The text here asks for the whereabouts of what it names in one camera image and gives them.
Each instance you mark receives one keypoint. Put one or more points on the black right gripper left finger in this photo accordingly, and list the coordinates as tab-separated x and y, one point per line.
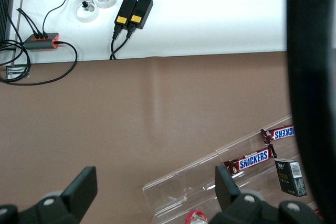
78	190

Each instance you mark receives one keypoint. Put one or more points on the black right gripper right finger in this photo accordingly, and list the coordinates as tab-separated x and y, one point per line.
227	190

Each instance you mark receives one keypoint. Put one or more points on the Snickers chocolate bar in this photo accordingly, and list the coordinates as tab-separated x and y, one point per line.
281	132
252	159

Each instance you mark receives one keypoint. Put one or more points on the red can with white lid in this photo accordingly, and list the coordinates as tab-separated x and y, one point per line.
196	217

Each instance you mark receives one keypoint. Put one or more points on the clear acrylic stepped stand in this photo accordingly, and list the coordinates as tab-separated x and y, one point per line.
183	187

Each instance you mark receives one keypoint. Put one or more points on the small black carton box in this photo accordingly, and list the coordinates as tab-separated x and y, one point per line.
291	178

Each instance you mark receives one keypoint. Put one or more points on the small silver metal plate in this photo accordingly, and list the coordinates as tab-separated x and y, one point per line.
16	72

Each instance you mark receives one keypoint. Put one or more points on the grey orange USB hub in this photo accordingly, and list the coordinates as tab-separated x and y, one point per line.
39	41

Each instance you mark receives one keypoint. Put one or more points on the black power adapter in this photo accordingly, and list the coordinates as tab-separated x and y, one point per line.
142	11
126	11

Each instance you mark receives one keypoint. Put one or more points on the black ribbed device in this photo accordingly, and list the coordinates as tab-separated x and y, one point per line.
5	11

